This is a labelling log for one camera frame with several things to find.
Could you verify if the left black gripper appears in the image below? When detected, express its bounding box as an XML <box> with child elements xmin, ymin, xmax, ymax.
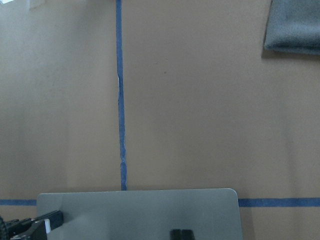
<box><xmin>0</xmin><ymin>210</ymin><xmax>64</xmax><ymax>240</ymax></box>

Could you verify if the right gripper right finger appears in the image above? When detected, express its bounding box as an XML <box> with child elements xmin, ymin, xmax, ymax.
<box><xmin>181</xmin><ymin>229</ymin><xmax>195</xmax><ymax>240</ymax></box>

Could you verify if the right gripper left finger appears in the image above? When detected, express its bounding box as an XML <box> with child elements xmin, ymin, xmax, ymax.
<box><xmin>170</xmin><ymin>229</ymin><xmax>182</xmax><ymax>240</ymax></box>

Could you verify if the silver grey laptop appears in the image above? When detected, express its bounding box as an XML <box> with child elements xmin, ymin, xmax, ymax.
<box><xmin>36</xmin><ymin>188</ymin><xmax>243</xmax><ymax>240</ymax></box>

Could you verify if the grey pink folded cloth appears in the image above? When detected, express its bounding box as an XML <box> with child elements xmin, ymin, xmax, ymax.
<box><xmin>264</xmin><ymin>0</ymin><xmax>320</xmax><ymax>55</ymax></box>

